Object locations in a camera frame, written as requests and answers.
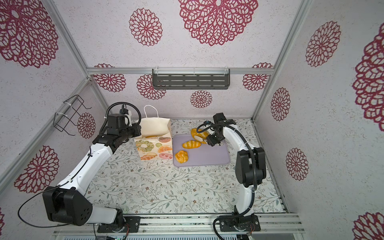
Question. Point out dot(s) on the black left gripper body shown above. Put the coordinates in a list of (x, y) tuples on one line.
[(130, 132)]

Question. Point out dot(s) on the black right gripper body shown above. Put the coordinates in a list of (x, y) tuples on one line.
[(214, 139)]

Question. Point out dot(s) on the cream bread tongs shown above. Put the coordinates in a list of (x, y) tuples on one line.
[(199, 138)]

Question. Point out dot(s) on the round crusty yellow bread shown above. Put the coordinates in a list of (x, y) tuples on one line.
[(199, 133)]

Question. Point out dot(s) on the knotted golden bun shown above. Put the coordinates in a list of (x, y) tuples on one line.
[(182, 157)]

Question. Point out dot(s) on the printed white paper bag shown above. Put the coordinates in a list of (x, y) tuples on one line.
[(155, 141)]

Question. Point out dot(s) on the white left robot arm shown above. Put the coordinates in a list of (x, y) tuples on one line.
[(66, 203)]

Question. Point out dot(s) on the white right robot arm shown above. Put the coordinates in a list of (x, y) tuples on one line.
[(250, 171)]

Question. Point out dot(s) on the striped croissant bread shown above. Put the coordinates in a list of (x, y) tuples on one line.
[(191, 144)]

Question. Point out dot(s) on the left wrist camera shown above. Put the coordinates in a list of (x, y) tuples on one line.
[(118, 123)]

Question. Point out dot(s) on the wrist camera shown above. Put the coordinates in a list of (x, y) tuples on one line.
[(220, 120), (118, 123)]

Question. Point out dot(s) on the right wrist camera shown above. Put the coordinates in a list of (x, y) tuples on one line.
[(220, 120)]

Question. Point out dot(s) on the black wire wall rack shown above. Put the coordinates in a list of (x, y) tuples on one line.
[(64, 118)]

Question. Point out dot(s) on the grey wall shelf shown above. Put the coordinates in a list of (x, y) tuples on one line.
[(191, 80)]

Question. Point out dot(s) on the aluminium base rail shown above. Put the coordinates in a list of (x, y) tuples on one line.
[(193, 227)]

